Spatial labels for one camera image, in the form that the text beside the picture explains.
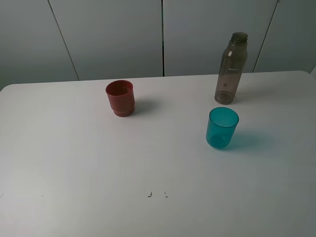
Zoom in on teal translucent plastic cup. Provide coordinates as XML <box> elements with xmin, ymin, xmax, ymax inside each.
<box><xmin>206</xmin><ymin>107</ymin><xmax>239</xmax><ymax>150</ymax></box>

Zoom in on smoky clear plastic bottle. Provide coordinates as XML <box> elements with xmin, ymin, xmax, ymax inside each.
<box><xmin>214</xmin><ymin>32</ymin><xmax>248</xmax><ymax>105</ymax></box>

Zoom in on red plastic cup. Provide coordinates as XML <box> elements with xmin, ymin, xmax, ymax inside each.
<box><xmin>105</xmin><ymin>80</ymin><xmax>135</xmax><ymax>117</ymax></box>

